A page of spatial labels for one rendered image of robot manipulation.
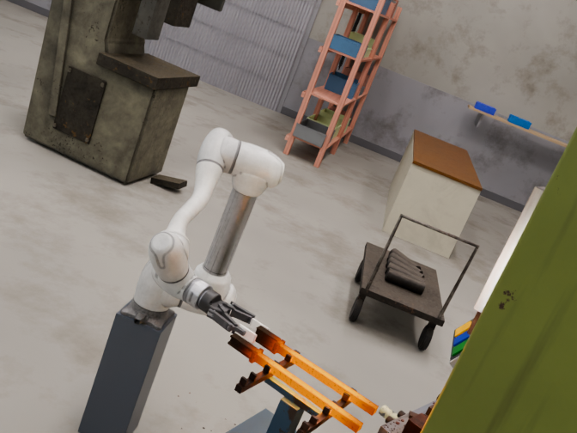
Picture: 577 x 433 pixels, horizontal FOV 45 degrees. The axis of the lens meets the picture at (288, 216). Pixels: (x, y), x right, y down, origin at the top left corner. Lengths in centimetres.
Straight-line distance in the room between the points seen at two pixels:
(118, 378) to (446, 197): 502
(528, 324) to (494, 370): 14
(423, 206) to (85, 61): 364
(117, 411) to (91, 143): 341
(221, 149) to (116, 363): 102
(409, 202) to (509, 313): 577
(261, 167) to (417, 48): 902
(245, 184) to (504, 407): 131
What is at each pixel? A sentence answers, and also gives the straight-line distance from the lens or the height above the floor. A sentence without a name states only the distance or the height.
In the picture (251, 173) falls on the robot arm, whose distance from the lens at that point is 261.
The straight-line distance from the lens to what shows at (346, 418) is 199.
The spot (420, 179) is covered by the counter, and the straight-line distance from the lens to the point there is 740.
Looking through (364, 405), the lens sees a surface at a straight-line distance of 209.
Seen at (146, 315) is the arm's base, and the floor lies 64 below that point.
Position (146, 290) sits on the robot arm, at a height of 73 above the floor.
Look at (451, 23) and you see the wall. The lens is 1151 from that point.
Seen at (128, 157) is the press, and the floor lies 25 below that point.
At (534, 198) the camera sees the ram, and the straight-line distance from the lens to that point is 207.
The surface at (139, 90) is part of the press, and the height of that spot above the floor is 81.
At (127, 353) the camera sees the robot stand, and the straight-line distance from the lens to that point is 299.
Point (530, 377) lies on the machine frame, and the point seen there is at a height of 142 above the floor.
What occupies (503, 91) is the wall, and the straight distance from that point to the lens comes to 1160.
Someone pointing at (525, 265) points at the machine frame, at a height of 165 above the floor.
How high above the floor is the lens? 204
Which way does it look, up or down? 18 degrees down
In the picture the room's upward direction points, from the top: 22 degrees clockwise
